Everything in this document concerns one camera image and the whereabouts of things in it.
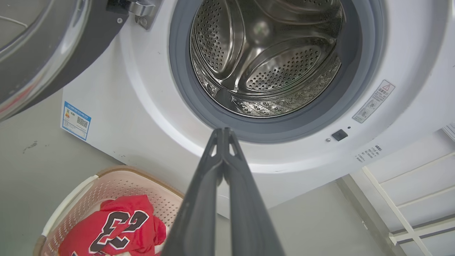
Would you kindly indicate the stainless steel washing machine drum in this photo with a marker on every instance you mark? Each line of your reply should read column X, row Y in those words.
column 270, row 53

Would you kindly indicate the black glass washer door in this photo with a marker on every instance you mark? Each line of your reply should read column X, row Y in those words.
column 53, row 46

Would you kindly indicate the black door latch socket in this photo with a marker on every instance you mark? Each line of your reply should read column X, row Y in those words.
column 339, row 135

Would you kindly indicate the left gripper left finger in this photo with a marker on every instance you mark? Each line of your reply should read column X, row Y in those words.
column 199, row 206

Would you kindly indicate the cream perforated laundry basket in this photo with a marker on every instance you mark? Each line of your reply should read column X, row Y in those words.
column 117, row 183

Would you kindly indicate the silver door hinge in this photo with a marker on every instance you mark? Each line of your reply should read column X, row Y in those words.
column 144, row 10

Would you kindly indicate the white front-load washing machine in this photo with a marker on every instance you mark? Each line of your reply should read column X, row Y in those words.
column 142, row 117

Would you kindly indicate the grey warning sticker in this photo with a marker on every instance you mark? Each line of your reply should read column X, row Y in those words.
column 373, row 102

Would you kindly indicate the white text sticker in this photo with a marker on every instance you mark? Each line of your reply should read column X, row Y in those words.
column 368, row 153

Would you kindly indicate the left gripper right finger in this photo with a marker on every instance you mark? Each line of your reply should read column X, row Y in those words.
column 249, row 213

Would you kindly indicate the grey rubber door gasket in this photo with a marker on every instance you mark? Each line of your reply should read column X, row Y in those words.
column 181, row 81

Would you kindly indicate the red basketball jersey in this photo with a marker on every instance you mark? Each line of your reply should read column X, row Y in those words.
column 121, row 217

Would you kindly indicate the blue energy label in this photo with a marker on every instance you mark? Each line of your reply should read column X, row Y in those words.
column 76, row 121

